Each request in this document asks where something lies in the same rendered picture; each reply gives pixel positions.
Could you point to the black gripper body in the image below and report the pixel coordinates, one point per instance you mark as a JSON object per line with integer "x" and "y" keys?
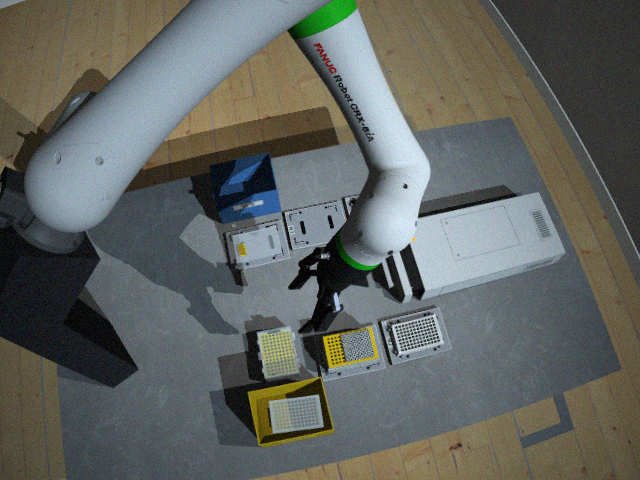
{"x": 333, "y": 285}

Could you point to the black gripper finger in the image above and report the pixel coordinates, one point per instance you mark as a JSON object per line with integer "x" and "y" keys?
{"x": 329, "y": 313}
{"x": 305, "y": 273}

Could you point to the yellow open-top bin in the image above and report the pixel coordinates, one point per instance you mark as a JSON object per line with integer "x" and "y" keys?
{"x": 261, "y": 411}

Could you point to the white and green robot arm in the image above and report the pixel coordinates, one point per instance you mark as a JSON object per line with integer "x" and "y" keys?
{"x": 90, "y": 156}

